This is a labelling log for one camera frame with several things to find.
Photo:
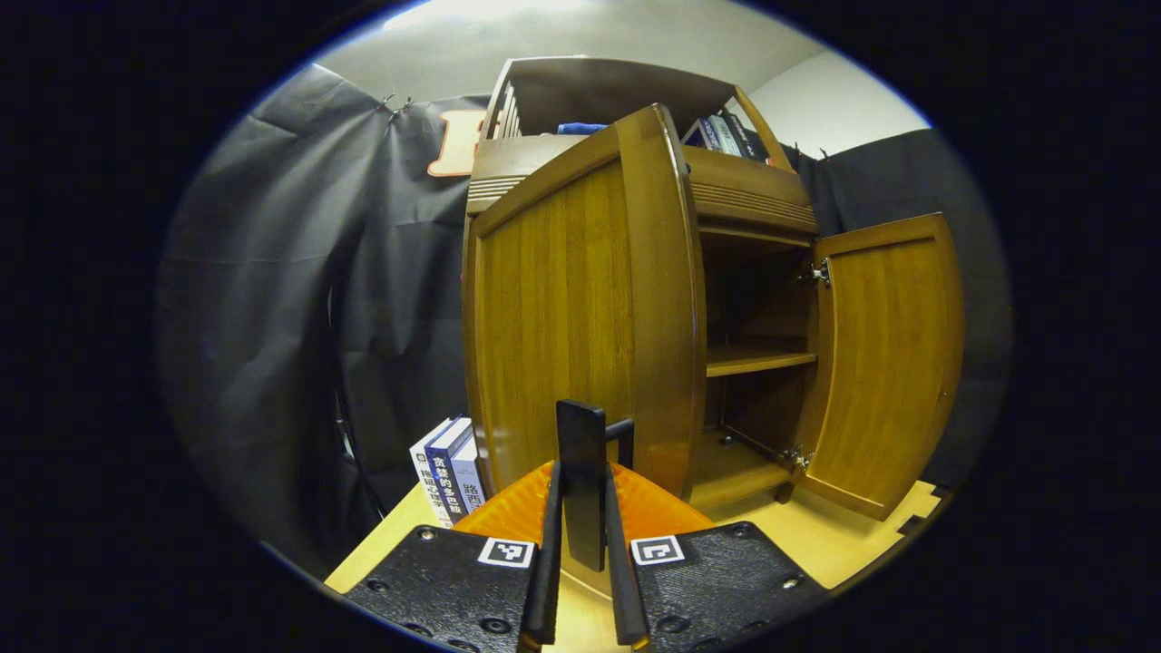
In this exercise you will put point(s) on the wooden cabinet drawer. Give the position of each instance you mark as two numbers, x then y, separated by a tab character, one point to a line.
753	195

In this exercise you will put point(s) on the blue upright book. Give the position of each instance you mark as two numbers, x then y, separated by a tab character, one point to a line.
703	134

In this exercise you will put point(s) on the wooden shoe cabinet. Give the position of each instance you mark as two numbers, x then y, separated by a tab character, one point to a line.
590	91

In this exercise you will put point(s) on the light blue cover book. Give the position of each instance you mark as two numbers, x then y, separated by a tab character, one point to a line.
470	476

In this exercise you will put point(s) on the wooden cabinet door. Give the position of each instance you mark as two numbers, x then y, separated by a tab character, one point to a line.
562	317
889	363

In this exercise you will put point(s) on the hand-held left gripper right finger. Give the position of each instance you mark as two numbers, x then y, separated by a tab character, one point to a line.
626	589

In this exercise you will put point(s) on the ceiling light panel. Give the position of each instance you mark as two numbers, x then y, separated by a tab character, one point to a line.
472	11

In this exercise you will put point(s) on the folded blue towel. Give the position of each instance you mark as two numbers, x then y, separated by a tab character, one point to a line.
580	128

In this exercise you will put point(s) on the metal door hinge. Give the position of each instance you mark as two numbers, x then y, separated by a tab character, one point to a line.
821	272
796	458

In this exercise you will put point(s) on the black upright book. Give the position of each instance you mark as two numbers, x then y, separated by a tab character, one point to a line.
749	138

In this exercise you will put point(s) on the wooden inner shelf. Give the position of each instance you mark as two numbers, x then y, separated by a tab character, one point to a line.
762	361

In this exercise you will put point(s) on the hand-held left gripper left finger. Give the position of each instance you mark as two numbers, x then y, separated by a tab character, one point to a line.
544	580

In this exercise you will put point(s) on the grey upright book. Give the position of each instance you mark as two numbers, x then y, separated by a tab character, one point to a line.
726	134

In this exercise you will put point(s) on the black backdrop cloth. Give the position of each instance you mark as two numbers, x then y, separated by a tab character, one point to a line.
263	317

